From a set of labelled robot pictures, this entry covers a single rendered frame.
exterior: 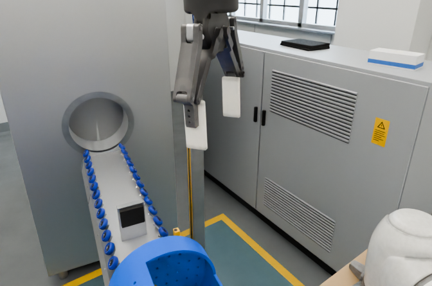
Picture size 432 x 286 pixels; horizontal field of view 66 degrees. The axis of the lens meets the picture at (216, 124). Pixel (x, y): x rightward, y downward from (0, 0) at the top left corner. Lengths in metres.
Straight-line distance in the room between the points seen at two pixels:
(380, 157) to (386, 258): 1.14
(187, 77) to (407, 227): 0.60
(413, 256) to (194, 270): 0.57
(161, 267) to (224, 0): 0.75
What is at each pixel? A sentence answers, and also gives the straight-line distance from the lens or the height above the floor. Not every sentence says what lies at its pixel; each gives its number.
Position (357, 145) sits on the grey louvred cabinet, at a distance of 2.01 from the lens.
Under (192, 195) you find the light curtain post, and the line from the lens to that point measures 1.57.
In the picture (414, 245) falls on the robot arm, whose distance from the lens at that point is 0.83.
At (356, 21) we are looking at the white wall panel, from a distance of 3.07.
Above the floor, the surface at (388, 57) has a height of 1.50.
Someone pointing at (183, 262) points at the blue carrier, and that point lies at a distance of 1.01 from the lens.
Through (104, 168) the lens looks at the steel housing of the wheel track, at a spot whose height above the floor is 0.93.
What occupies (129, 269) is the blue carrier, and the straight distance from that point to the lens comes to 0.91.
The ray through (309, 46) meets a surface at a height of 1.48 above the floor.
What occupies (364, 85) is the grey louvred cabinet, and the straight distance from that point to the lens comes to 1.91.
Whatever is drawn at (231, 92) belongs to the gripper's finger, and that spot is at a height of 1.68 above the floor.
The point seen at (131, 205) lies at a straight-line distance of 1.33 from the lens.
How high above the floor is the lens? 1.85
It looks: 23 degrees down
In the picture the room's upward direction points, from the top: straight up
